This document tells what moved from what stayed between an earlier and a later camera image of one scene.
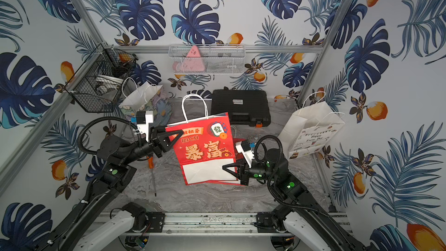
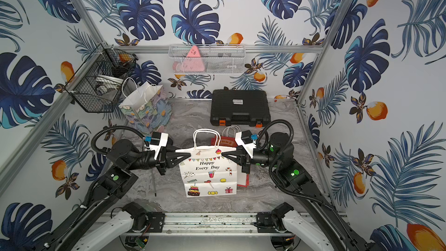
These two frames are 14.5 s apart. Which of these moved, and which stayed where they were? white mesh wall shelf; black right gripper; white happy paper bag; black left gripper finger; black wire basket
Moved: black left gripper finger; black right gripper; white happy paper bag
Stayed: white mesh wall shelf; black wire basket
